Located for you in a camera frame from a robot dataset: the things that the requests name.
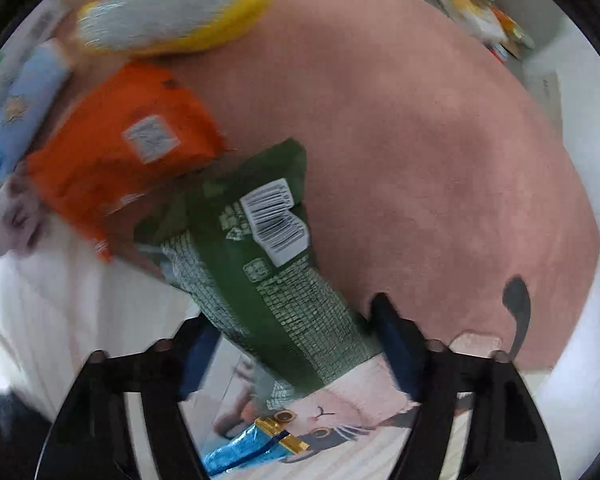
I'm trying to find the blue stick sachets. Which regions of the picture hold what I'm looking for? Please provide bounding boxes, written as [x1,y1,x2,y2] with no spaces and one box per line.
[202,417,309,478]

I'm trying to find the lilac cloth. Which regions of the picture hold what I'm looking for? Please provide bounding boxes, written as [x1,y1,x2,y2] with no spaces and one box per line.
[0,172,47,258]

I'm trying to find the green snack bag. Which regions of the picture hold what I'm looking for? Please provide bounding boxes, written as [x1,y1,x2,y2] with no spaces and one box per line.
[134,139,380,408]

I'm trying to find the orange snack bag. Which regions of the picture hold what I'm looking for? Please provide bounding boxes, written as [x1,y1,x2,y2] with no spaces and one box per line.
[24,62,226,260]

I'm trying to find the blue tissue pack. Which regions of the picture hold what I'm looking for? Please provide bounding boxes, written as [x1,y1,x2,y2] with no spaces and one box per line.
[0,38,72,183]

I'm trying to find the yellow grey scrubbing mitt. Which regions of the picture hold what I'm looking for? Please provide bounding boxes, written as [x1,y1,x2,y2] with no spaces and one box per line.
[76,0,273,56]

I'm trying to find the cat pattern table mat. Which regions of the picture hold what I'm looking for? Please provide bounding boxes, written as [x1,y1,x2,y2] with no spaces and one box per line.
[0,0,600,388]

